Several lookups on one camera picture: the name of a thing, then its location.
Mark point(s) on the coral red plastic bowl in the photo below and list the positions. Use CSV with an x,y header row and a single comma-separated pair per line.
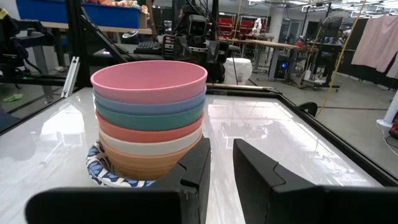
x,y
146,136

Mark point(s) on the pink hanging cloth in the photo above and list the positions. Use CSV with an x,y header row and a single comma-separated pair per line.
x,y
376,43

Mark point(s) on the silver aluminium profile piece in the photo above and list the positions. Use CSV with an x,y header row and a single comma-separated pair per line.
x,y
71,77

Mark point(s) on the pink plastic bowl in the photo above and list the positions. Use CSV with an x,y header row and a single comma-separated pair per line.
x,y
149,81

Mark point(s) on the blue patterned paper bowl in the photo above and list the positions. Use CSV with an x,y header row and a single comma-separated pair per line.
x,y
109,183
93,154

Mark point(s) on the black rounded camera mount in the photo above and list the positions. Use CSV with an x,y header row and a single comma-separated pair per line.
x,y
308,108

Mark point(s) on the red storage bins rack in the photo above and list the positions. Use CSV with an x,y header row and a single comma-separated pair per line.
x,y
242,26

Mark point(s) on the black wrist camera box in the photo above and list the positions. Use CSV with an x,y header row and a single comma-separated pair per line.
x,y
198,25

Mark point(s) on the teal plastic bowl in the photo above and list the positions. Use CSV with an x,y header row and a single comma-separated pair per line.
x,y
149,123

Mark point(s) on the wooden shelf board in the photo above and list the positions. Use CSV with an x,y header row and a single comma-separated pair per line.
x,y
124,30

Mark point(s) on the black keyboard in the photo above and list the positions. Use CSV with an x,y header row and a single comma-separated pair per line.
x,y
147,47

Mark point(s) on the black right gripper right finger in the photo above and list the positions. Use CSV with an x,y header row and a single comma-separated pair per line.
x,y
311,205

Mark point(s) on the black diagonal frame brace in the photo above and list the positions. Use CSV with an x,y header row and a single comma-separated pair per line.
x,y
105,39

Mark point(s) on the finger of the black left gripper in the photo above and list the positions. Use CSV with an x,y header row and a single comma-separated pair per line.
x,y
182,48
219,51

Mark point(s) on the blue plastic storage bin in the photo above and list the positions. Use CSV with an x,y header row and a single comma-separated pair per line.
x,y
112,16
40,11

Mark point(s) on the white plastic bowl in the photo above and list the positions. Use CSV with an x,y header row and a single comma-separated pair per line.
x,y
149,147

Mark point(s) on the black office chair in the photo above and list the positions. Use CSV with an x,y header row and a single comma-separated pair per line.
x,y
18,43

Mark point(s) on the black vertical frame post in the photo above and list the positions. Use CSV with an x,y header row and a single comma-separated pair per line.
x,y
76,43

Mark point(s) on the small white figure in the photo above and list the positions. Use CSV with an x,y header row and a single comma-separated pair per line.
x,y
257,26

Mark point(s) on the white floor stand base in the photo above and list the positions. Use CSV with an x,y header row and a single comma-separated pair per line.
x,y
388,118

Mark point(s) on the light blue plastic bowl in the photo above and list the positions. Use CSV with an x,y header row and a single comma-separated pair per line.
x,y
149,108

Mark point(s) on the green rag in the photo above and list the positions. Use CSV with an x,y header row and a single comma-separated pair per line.
x,y
13,97

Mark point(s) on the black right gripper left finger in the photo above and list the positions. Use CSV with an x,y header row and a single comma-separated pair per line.
x,y
124,207

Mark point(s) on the orange plastic bowl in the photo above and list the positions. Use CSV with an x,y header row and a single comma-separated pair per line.
x,y
140,166

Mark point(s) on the white round bin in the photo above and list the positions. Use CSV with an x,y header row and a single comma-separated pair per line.
x,y
238,71

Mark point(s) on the black computer tower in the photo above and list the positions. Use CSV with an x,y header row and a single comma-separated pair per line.
x,y
282,66

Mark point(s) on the long wooden work table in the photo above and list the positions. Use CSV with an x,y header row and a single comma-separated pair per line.
x,y
270,44

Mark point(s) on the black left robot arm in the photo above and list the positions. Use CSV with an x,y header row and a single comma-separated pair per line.
x,y
216,71

